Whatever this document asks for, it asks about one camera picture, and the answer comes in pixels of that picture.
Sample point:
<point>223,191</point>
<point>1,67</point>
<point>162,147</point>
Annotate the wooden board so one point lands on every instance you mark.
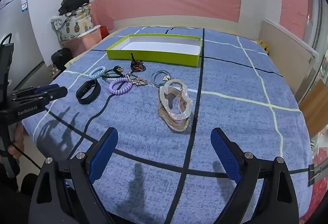
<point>315,106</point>

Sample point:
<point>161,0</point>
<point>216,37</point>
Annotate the yellow pineapple-print sheet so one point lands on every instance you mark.
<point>264,45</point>

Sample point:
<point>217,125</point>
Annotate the sliding glass door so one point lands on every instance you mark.
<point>317,34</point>

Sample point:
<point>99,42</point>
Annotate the person's left hand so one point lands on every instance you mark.
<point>15,148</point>

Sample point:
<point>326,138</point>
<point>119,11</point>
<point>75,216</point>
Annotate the green cardboard box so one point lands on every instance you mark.
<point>153,58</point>

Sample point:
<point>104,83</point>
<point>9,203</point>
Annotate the black fitness band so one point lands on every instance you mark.
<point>80,94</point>

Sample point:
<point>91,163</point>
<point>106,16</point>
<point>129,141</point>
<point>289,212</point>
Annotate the pink storage box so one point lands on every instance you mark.
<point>82,44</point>

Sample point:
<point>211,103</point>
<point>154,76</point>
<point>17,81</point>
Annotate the pineapple-print fabric bag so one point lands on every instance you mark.
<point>74,26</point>

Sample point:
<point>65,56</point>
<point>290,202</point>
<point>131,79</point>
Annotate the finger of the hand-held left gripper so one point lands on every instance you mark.
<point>43,89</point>
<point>56,93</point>

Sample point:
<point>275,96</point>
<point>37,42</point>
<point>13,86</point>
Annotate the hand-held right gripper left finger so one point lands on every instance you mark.
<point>105,154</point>

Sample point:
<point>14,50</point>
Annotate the blue plaid blanket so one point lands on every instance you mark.
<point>230,85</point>

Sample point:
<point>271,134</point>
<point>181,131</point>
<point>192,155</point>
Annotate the red box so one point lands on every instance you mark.
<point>104,31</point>

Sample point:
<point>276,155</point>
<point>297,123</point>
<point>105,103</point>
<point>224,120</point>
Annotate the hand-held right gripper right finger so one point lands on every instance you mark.
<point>226,154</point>

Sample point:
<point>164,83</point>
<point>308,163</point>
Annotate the black backpack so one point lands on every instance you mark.
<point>60,57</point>

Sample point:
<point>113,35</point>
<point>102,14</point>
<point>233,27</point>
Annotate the red patterned cloth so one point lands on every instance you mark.
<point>319,160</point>

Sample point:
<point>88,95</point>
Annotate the small cardboard box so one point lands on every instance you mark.
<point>54,70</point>

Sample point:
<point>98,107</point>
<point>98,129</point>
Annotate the gold rhinestone hair clip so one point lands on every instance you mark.
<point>139,81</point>

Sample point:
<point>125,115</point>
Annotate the black binder clip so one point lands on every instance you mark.
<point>311,172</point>

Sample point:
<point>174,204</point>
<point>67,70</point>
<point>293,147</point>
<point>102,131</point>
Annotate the beige bed panel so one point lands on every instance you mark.
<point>284,60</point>

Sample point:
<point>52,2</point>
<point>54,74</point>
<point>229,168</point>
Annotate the black bag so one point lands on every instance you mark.
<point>76,1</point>

